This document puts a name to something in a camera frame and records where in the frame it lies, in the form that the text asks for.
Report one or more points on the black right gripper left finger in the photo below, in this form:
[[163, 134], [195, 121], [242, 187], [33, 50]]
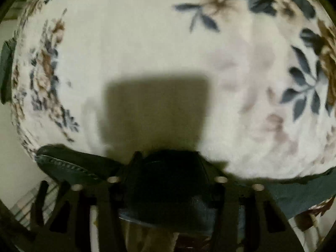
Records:
[[69, 226]]

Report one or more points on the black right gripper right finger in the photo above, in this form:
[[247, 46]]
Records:
[[265, 226]]

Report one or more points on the dark blue denim pants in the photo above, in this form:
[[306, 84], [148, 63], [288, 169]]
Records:
[[175, 189]]

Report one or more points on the grey striped curtain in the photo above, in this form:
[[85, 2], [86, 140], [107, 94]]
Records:
[[22, 209]]

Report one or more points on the white floral bed blanket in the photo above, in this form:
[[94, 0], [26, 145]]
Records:
[[248, 84]]

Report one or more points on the dark green folded garment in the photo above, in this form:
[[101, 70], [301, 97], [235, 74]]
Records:
[[7, 55]]

